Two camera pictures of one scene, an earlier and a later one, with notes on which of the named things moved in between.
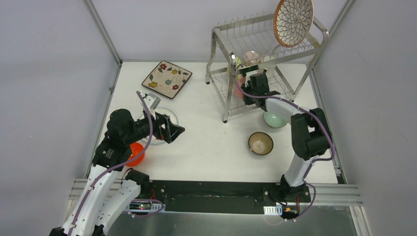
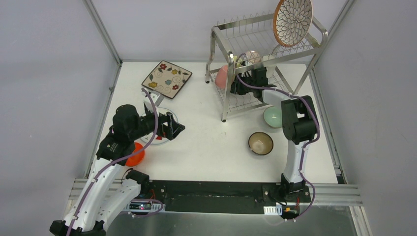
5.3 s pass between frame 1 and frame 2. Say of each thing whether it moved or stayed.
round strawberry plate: stayed
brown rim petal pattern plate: stayed
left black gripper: stayed
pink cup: moved
